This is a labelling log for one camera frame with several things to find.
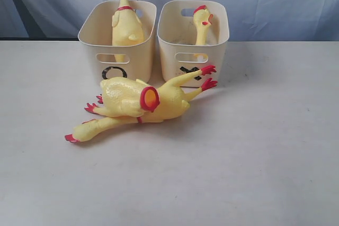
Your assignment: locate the headless yellow chicken body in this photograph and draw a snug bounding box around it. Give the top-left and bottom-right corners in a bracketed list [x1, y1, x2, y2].
[85, 77, 160, 117]

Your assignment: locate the yellow rubber chicken front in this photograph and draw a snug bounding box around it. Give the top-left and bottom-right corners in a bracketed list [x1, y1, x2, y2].
[111, 0, 144, 46]

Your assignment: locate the yellow rubber chicken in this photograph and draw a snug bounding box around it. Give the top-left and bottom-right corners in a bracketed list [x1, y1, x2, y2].
[111, 0, 144, 46]
[65, 65, 218, 143]

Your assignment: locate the detached yellow chicken head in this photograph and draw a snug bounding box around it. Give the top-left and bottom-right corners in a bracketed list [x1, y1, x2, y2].
[193, 5, 213, 46]

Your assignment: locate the yellow rubber chicken rear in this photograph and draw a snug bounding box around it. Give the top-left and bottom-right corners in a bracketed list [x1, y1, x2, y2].
[65, 65, 218, 143]

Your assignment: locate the cream bin marked X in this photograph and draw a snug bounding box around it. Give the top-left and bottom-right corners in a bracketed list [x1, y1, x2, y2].
[157, 0, 229, 81]

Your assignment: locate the cream bin marked O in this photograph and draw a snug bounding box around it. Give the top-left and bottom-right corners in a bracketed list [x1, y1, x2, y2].
[78, 0, 157, 83]

